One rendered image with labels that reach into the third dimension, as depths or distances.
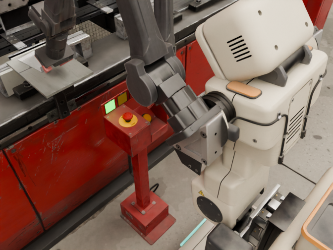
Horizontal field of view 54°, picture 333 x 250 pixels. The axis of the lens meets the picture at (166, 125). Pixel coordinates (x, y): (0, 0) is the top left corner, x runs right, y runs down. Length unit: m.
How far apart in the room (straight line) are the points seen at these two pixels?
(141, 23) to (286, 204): 0.69
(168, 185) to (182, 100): 1.40
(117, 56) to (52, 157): 0.50
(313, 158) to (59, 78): 1.71
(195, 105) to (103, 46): 0.93
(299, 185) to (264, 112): 1.52
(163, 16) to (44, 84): 0.44
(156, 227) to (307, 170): 1.02
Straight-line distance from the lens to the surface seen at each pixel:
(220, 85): 0.71
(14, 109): 1.27
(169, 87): 0.64
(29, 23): 1.29
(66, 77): 1.14
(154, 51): 0.65
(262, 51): 0.65
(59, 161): 1.48
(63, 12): 0.89
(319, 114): 2.66
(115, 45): 1.51
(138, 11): 0.63
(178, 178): 2.03
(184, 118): 0.64
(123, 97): 1.31
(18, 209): 1.54
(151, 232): 1.84
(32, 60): 1.26
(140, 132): 1.23
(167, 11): 1.07
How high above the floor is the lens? 1.65
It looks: 45 degrees down
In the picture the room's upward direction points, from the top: straight up
